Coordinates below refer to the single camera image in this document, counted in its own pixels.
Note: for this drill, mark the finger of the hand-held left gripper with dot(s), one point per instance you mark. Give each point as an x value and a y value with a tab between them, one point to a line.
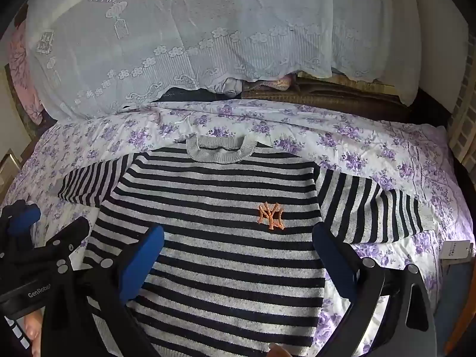
70	236
24	217

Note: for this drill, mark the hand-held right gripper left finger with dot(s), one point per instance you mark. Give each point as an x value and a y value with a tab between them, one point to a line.
143	264

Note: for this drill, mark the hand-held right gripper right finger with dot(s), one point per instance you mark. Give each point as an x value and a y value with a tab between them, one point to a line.
334	264

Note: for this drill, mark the black grey striped sweater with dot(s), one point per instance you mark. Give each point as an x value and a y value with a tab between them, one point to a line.
223	193

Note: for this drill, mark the bundle of pale clothes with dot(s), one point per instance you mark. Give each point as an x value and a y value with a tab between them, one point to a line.
267	83

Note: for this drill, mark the person's left hand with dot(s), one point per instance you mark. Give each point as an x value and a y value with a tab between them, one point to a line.
31	329

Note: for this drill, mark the white paper tag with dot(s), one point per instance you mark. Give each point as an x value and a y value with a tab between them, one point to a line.
455	249

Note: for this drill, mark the purple floral bed sheet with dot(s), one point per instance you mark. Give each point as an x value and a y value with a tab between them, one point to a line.
334	137

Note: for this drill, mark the pink patterned cloth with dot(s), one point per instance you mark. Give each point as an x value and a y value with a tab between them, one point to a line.
22	74

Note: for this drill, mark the brown woven mat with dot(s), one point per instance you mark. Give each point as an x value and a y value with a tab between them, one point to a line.
334	100

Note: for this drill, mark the dark cloth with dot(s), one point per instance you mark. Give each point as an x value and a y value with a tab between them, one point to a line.
193	95

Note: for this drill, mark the pale blue lace cover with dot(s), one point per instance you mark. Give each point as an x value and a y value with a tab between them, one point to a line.
167	26

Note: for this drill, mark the white cloth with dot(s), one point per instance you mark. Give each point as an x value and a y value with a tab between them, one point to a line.
409	26

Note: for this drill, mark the brown wooden frame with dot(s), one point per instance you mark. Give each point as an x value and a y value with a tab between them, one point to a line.
461	323

